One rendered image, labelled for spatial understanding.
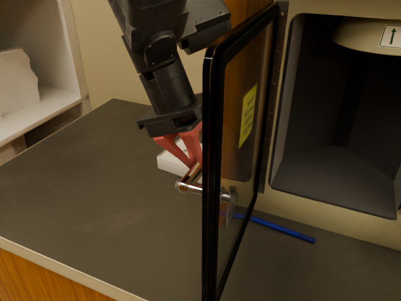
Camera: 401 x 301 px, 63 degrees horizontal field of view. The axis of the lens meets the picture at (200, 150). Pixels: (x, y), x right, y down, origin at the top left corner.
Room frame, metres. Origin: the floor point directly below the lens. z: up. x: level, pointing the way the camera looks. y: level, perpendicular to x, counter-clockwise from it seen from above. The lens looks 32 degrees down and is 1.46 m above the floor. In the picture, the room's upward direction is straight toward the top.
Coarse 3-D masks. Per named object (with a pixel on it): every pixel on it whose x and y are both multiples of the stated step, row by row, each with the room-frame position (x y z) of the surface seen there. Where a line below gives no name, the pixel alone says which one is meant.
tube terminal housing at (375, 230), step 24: (288, 0) 0.57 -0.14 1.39; (312, 0) 0.55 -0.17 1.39; (336, 0) 0.54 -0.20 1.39; (360, 0) 0.52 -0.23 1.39; (384, 0) 0.51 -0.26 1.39; (288, 24) 0.56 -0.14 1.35; (264, 192) 0.56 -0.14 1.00; (288, 216) 0.54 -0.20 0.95; (312, 216) 0.52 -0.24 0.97; (336, 216) 0.50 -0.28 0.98; (360, 216) 0.48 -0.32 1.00; (384, 240) 0.46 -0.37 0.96
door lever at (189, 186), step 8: (192, 168) 0.37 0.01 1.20; (200, 168) 0.37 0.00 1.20; (184, 176) 0.34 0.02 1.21; (192, 176) 0.35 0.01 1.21; (200, 176) 0.36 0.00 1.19; (176, 184) 0.33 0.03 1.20; (184, 184) 0.33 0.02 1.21; (192, 184) 0.33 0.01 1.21; (184, 192) 0.32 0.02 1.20; (192, 192) 0.32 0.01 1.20; (200, 192) 0.32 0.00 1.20
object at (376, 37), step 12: (348, 24) 0.58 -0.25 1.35; (360, 24) 0.56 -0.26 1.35; (372, 24) 0.54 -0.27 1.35; (384, 24) 0.53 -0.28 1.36; (396, 24) 0.53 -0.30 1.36; (336, 36) 0.59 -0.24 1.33; (348, 36) 0.56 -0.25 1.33; (360, 36) 0.55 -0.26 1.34; (372, 36) 0.53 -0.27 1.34; (384, 36) 0.52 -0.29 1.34; (396, 36) 0.52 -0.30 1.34; (360, 48) 0.53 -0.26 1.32; (372, 48) 0.52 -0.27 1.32; (384, 48) 0.52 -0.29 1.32; (396, 48) 0.51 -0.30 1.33
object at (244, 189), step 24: (240, 24) 0.37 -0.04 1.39; (216, 48) 0.28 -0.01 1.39; (264, 48) 0.48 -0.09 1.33; (240, 72) 0.36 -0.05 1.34; (264, 72) 0.50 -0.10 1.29; (240, 96) 0.37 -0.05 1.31; (264, 96) 0.52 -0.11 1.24; (240, 120) 0.38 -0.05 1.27; (240, 144) 0.39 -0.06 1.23; (240, 168) 0.40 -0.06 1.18; (240, 192) 0.41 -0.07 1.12; (240, 216) 0.43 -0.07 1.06; (216, 288) 0.31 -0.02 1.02
